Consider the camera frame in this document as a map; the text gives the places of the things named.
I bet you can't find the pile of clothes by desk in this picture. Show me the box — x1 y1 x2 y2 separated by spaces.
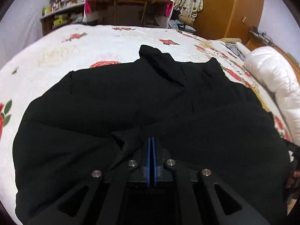
167 9 196 34

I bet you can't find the large black coat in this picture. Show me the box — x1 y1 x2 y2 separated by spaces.
13 45 290 224

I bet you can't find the floral rose bed blanket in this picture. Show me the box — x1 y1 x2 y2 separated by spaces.
1 25 291 224

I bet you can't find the wooden wardrobe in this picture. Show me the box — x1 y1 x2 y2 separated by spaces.
193 0 264 44

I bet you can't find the wooden desk with pink sides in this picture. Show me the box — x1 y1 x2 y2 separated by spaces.
83 0 173 29

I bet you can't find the wooden headboard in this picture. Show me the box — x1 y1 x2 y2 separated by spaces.
246 27 299 70

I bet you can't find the low shelf with clutter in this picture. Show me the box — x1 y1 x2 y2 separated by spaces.
40 2 84 36

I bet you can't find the white folded duvet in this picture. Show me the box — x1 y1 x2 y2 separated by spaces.
244 46 299 145

